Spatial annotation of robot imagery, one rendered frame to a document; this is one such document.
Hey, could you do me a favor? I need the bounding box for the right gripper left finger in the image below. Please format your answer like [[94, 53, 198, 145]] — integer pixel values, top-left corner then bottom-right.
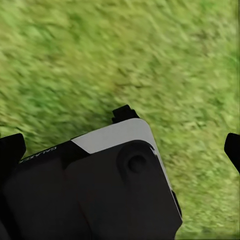
[[0, 133, 26, 193]]

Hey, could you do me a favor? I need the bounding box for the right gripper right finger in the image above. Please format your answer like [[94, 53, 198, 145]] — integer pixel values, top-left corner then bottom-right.
[[224, 133, 240, 173]]

